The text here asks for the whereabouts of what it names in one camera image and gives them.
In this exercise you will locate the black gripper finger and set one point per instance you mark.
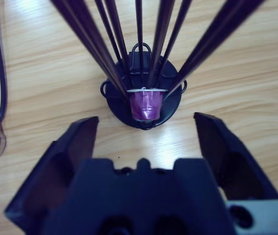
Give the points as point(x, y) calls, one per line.
point(232, 166)
point(55, 171)

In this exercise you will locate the purple coffee capsule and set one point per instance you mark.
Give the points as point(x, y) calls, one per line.
point(146, 105)

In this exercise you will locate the black capsule holder stand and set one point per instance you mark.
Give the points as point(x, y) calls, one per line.
point(119, 110)

